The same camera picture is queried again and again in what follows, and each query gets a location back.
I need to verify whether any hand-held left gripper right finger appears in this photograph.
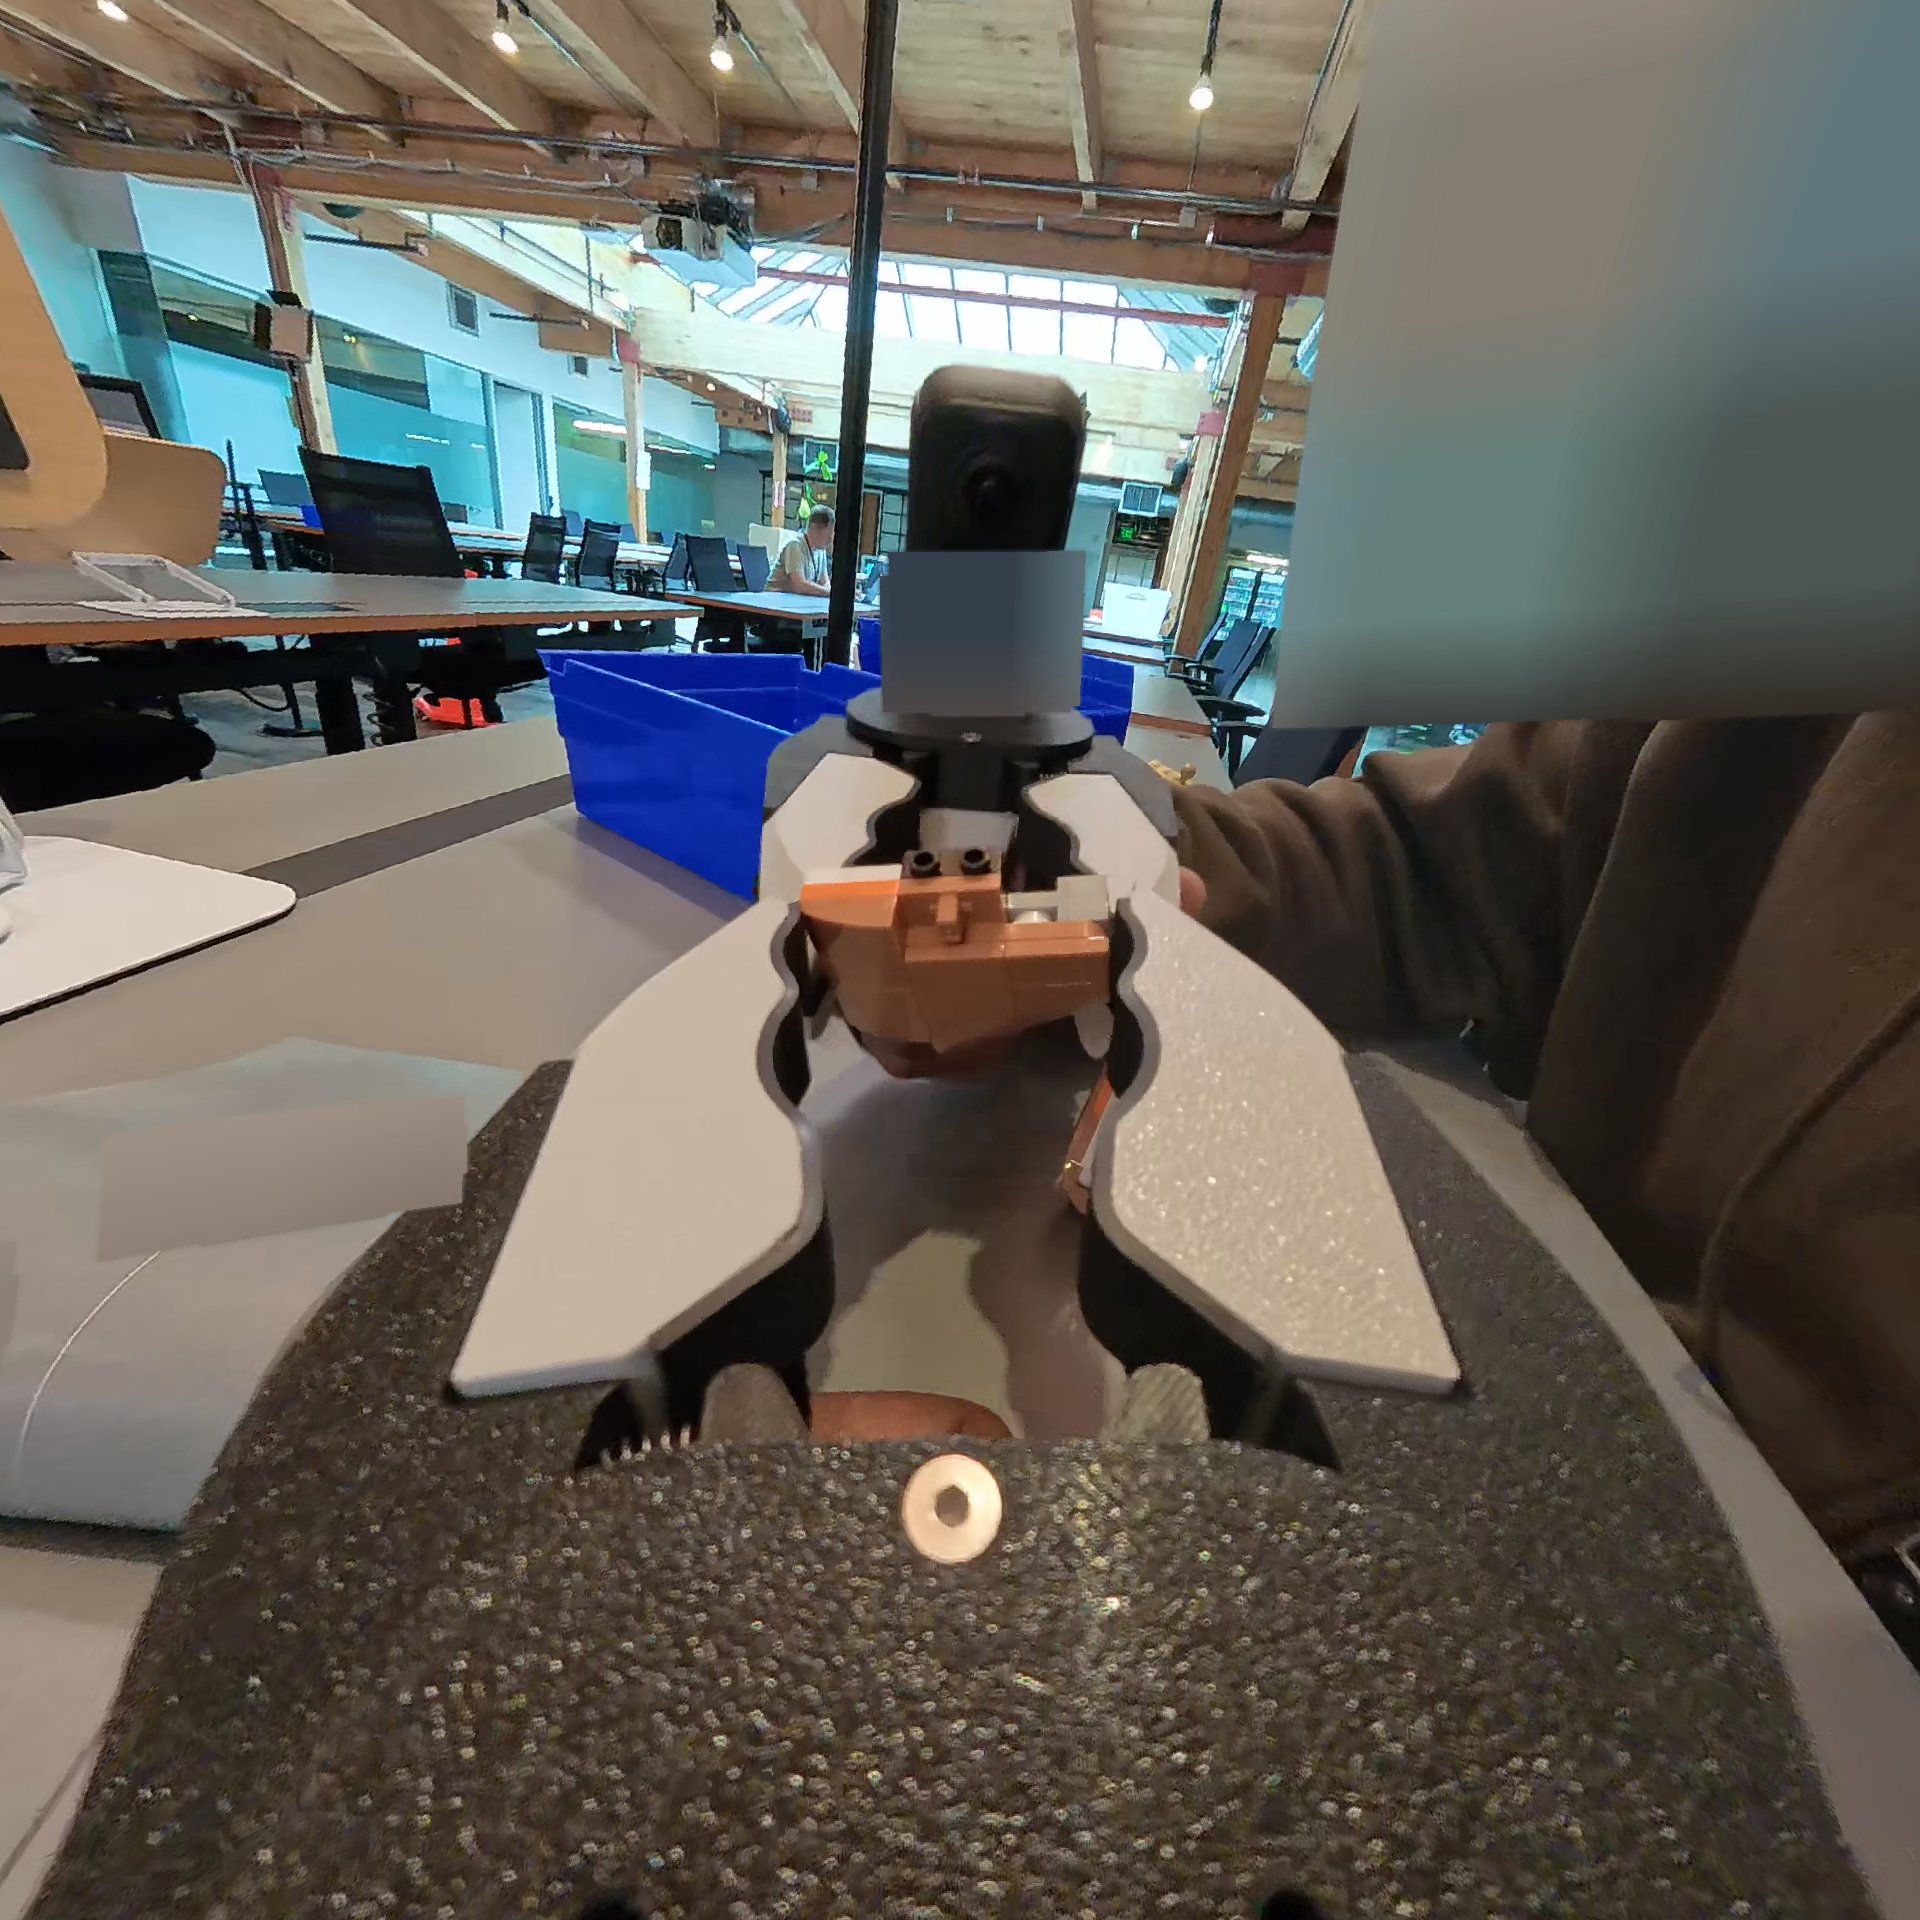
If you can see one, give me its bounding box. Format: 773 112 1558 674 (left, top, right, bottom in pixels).
1079 889 1469 1397

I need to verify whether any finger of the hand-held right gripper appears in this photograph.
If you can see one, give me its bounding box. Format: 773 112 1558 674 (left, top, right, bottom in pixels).
757 749 923 905
1021 767 1185 913

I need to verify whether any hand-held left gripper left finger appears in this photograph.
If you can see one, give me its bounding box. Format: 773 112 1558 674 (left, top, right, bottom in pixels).
449 895 834 1403

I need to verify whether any blue plastic bin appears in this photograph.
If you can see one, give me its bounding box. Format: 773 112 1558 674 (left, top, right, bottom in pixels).
541 647 889 905
856 613 1137 741

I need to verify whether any brown toy brick assembly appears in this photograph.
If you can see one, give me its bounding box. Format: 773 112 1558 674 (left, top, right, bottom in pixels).
799 847 1123 1056

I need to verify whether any black mesh chair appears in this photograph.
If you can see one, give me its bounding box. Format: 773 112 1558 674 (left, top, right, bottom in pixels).
1168 614 1281 777

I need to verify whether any black boom pole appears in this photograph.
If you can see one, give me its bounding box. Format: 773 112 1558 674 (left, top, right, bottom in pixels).
823 0 905 671

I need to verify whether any flat brown brick tile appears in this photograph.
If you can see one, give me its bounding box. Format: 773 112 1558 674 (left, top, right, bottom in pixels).
1057 1077 1121 1216

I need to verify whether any row of black office chairs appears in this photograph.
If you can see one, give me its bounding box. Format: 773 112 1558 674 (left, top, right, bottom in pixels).
518 510 775 595

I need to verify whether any ceiling projector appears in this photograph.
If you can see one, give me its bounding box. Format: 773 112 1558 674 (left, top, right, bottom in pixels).
640 179 762 289

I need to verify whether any long brown-edged table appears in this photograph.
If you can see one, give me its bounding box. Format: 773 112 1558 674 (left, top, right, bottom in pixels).
0 561 702 649

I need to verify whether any person's brown jacket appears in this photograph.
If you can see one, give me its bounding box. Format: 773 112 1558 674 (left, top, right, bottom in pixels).
1522 709 1920 1567

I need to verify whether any open grey booklet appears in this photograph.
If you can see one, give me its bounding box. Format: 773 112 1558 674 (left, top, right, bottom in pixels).
0 1034 531 1536

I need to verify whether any white stand with flat base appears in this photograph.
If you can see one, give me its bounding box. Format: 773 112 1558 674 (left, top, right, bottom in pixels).
0 795 299 1023

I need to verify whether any plywood chair back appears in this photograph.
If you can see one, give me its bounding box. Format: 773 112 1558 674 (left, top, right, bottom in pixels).
0 210 232 568

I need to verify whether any wooden post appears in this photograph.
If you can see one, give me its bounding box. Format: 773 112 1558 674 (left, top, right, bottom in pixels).
1168 288 1296 655

